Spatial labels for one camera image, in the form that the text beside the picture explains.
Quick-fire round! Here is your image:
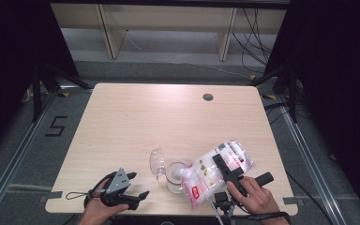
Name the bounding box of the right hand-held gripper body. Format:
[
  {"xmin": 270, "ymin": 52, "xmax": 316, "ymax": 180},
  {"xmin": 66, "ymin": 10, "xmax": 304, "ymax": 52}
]
[{"xmin": 215, "ymin": 168, "xmax": 275, "ymax": 214}]

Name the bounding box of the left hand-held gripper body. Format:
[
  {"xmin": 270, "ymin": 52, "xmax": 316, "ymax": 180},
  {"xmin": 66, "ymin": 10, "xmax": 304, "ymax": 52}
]
[{"xmin": 100, "ymin": 168, "xmax": 131, "ymax": 207}]

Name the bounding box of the red white spouted refill pouch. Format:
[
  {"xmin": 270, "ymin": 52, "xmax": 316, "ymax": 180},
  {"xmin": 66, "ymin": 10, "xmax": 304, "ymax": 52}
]
[{"xmin": 179, "ymin": 140, "xmax": 256, "ymax": 210}]

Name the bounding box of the clear glass jar hinged lid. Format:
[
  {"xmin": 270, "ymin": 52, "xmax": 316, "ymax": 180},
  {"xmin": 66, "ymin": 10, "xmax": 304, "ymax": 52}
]
[{"xmin": 149, "ymin": 148, "xmax": 192, "ymax": 195}]

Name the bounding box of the person's right hand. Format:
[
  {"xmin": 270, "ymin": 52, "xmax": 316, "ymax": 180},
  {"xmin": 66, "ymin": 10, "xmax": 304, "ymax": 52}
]
[{"xmin": 226, "ymin": 176, "xmax": 279, "ymax": 218}]

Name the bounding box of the person's left hand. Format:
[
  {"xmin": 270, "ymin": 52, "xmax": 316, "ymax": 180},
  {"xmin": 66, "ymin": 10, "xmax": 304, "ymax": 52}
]
[{"xmin": 80, "ymin": 179, "xmax": 129, "ymax": 225}]

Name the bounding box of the grey tape strip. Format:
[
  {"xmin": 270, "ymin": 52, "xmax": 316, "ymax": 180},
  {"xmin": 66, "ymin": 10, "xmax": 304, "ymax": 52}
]
[
  {"xmin": 282, "ymin": 196, "xmax": 300, "ymax": 206},
  {"xmin": 38, "ymin": 190, "xmax": 64, "ymax": 203}
]

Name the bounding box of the black metal stand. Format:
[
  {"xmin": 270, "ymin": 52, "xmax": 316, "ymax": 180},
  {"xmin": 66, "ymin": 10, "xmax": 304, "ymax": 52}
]
[
  {"xmin": 31, "ymin": 64, "xmax": 92, "ymax": 123},
  {"xmin": 248, "ymin": 64, "xmax": 300, "ymax": 124}
]

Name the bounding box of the dark curtain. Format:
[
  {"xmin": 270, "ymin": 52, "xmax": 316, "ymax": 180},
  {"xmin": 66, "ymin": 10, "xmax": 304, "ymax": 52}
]
[
  {"xmin": 0, "ymin": 0, "xmax": 80, "ymax": 158},
  {"xmin": 263, "ymin": 0, "xmax": 360, "ymax": 225}
]

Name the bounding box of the beige shelf unit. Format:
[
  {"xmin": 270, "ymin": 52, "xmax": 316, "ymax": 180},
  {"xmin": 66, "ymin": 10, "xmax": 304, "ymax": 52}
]
[{"xmin": 49, "ymin": 3, "xmax": 287, "ymax": 62}]

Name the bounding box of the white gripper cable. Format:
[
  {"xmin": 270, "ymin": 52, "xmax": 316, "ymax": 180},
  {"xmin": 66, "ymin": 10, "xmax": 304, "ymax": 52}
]
[{"xmin": 208, "ymin": 198, "xmax": 225, "ymax": 225}]

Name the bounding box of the black left wrist strap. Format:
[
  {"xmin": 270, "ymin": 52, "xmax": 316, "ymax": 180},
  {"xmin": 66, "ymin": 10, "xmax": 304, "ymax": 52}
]
[{"xmin": 65, "ymin": 171, "xmax": 118, "ymax": 205}]

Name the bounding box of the black wrist strap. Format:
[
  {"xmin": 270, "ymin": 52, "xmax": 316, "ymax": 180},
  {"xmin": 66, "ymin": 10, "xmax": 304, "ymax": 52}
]
[
  {"xmin": 231, "ymin": 211, "xmax": 293, "ymax": 225},
  {"xmin": 65, "ymin": 171, "xmax": 118, "ymax": 205}
]

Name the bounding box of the black right wrist strap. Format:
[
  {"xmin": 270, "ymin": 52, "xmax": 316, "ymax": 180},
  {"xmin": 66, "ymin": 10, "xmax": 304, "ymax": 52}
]
[{"xmin": 231, "ymin": 211, "xmax": 293, "ymax": 225}]

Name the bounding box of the aluminium floor rail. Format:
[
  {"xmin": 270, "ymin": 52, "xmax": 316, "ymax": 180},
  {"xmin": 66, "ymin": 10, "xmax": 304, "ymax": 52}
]
[
  {"xmin": 0, "ymin": 92, "xmax": 59, "ymax": 218},
  {"xmin": 277, "ymin": 97, "xmax": 360, "ymax": 225}
]

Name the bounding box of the black floor cable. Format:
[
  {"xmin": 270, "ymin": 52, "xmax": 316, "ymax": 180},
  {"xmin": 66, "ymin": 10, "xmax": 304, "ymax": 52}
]
[{"xmin": 285, "ymin": 171, "xmax": 336, "ymax": 225}]

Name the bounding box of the thin white floor cable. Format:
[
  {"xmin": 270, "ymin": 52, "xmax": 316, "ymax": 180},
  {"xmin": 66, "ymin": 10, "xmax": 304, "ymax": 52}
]
[{"xmin": 126, "ymin": 29, "xmax": 255, "ymax": 80}]

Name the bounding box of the bundle of black hanging cables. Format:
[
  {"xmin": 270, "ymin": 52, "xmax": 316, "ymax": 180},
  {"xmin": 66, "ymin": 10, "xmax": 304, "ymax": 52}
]
[{"xmin": 231, "ymin": 7, "xmax": 279, "ymax": 75}]

